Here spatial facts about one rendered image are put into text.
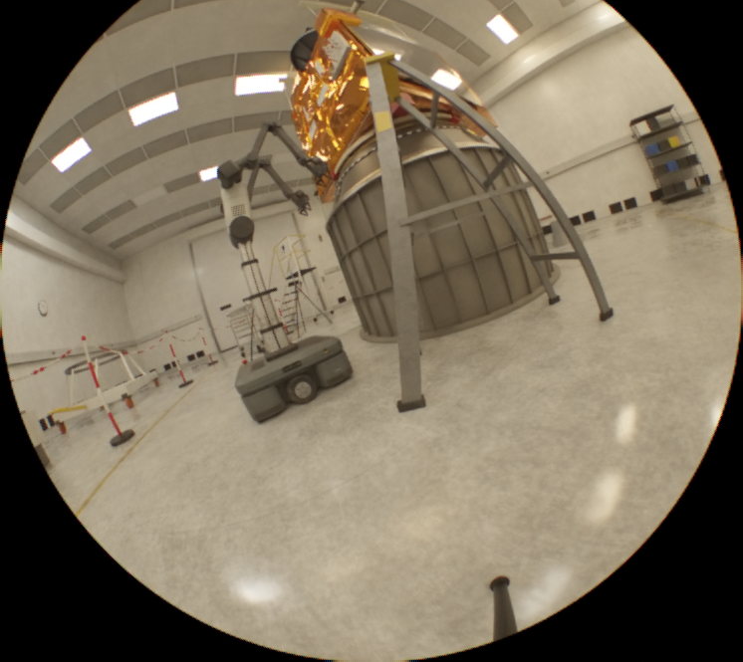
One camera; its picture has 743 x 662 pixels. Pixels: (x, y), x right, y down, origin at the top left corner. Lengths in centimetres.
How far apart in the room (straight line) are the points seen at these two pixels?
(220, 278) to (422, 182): 867
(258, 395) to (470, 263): 142
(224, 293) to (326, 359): 826
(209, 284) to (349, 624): 947
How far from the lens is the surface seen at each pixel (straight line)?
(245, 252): 142
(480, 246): 148
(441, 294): 146
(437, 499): 55
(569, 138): 679
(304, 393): 120
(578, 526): 51
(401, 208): 73
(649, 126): 658
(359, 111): 208
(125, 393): 428
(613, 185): 660
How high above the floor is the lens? 47
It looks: 2 degrees down
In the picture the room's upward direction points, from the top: 20 degrees counter-clockwise
